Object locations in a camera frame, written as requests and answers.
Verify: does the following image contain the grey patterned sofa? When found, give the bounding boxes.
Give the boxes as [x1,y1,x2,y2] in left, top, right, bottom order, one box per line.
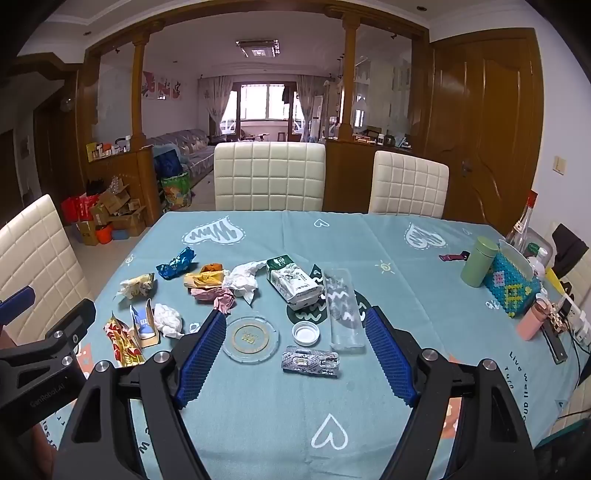
[147,128,216,186]

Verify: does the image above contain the patterned curtain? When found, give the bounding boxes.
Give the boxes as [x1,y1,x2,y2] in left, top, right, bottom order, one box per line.
[295,74,325,139]
[198,76,236,139]

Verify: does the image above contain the cream quilted chair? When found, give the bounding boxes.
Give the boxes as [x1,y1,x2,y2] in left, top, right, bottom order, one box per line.
[0,194,89,344]
[369,150,450,219]
[560,257,591,306]
[213,141,327,212]

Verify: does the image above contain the window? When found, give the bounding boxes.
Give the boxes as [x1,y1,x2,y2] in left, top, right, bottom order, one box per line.
[237,82,297,121]

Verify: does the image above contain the cardboard box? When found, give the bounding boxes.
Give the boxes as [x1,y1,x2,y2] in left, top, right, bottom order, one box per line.
[98,184,132,213]
[76,220,99,247]
[108,206,149,237]

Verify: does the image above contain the wooden room divider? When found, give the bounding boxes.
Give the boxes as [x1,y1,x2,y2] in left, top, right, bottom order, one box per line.
[75,41,154,232]
[325,13,430,214]

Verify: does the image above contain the blue bag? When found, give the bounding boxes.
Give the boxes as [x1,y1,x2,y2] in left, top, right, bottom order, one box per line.
[153,145,184,179]

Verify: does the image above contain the white bottle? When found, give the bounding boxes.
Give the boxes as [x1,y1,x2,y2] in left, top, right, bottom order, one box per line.
[526,247,550,278]

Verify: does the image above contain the glass bottle with red cap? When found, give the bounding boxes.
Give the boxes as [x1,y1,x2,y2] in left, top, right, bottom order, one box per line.
[505,189,540,255]

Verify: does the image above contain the green canister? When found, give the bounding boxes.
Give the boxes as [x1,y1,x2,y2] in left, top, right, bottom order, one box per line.
[460,236,500,289]

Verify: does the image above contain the dark wooden door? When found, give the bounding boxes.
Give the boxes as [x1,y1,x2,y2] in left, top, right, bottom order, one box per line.
[33,98,78,206]

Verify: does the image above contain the white standing air conditioner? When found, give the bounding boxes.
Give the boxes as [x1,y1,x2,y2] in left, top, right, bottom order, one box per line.
[310,94,327,140]

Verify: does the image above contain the pink wrapper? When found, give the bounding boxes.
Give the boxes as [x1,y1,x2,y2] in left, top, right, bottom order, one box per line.
[190,286,236,315]

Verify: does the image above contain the small crumpled white tissue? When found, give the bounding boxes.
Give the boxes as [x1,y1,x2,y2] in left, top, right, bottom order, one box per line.
[153,303,186,339]

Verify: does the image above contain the row of bottles and boxes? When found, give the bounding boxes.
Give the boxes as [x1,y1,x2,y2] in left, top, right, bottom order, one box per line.
[86,137,133,162]

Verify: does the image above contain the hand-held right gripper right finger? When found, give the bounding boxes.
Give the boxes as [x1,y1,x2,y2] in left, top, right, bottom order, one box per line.
[365,305,539,480]

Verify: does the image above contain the beaded tissue box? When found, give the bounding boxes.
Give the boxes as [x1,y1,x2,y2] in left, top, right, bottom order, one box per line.
[484,239,542,319]

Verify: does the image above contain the white power strip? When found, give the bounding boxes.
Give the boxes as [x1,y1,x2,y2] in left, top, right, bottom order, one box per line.
[553,294,591,347]

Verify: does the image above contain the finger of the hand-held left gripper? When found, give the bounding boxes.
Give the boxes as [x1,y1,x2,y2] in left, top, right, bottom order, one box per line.
[0,299,97,370]
[0,286,36,319]

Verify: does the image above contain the green patterned bag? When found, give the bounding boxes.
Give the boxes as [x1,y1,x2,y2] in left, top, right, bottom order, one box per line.
[160,171,193,212]

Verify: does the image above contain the pink wall pictures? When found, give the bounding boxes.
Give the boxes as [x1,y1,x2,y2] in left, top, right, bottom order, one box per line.
[141,71,182,100]

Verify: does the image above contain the blue snack wrapper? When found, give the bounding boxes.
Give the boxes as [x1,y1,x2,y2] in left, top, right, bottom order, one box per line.
[156,247,197,280]

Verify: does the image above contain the small blue white carton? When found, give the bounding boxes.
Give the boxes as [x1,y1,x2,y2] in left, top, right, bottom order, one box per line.
[129,298,160,347]

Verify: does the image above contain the large white tissue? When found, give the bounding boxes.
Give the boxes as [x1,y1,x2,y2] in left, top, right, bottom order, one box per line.
[222,261,269,306]

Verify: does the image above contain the white plastic lid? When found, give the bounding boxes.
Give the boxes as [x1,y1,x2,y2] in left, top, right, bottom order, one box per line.
[291,321,321,347]

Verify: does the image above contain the clear plastic tray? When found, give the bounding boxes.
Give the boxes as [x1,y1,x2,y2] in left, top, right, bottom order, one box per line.
[322,268,367,352]

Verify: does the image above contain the red gold wrapper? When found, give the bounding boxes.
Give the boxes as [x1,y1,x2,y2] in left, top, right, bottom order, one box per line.
[102,311,147,368]

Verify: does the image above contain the green white milk carton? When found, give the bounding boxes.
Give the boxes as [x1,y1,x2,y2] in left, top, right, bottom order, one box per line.
[266,255,322,311]

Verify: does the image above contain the silver blister pack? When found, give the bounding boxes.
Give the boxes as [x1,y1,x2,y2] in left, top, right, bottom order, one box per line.
[281,346,342,377]

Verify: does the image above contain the dark cloth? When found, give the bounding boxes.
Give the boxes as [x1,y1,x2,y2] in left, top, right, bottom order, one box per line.
[551,224,590,280]

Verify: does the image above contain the cream snack wrapper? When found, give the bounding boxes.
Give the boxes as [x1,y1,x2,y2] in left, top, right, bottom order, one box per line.
[119,272,157,301]

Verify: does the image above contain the black remote control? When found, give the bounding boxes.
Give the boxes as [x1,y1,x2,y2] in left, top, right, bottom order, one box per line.
[542,318,569,366]

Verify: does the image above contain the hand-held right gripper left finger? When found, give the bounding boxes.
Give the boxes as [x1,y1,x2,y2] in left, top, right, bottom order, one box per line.
[53,308,228,480]

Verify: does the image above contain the red bag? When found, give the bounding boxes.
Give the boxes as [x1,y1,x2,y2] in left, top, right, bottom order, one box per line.
[61,193,100,223]

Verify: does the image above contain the ceiling light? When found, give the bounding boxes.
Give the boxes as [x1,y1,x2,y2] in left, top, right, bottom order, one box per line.
[236,39,280,59]

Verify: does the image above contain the yellow snack wrapper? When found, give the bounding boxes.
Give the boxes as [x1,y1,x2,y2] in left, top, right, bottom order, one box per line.
[184,270,228,289]

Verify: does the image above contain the pink tumbler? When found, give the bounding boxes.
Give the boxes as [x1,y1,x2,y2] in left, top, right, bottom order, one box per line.
[516,295,553,342]

